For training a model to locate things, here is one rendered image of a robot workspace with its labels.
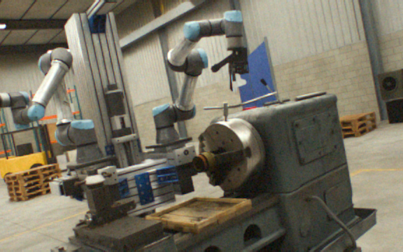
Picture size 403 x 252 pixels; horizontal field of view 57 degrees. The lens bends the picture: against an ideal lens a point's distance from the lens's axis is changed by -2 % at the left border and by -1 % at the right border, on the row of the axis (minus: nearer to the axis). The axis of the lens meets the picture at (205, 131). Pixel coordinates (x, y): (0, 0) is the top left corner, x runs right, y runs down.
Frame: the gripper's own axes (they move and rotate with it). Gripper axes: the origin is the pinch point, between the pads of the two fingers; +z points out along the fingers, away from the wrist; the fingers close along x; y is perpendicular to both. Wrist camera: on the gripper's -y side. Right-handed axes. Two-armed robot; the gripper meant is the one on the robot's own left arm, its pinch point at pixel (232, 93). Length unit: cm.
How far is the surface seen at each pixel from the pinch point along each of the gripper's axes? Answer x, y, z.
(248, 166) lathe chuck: -14.7, 3.3, 30.1
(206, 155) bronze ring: -11.2, -13.8, 24.4
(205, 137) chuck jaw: -0.2, -13.5, 19.1
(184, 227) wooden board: -36, -25, 45
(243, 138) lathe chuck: -11.0, 2.6, 18.3
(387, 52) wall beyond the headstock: 889, 552, 14
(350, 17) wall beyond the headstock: 980, 484, -97
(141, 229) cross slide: -56, -38, 35
